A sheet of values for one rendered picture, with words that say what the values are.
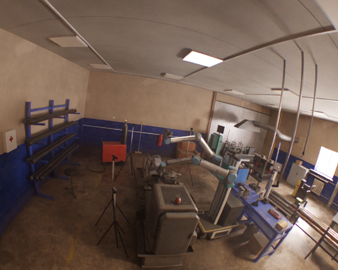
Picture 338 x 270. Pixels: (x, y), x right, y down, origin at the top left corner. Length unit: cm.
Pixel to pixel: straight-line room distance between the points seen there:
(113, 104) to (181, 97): 297
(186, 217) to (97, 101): 602
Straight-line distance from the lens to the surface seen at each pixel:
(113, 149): 543
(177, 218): 178
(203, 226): 319
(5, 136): 312
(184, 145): 680
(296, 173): 820
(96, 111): 693
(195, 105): 708
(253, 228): 366
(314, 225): 409
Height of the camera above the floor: 245
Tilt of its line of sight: 12 degrees down
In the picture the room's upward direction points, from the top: 10 degrees clockwise
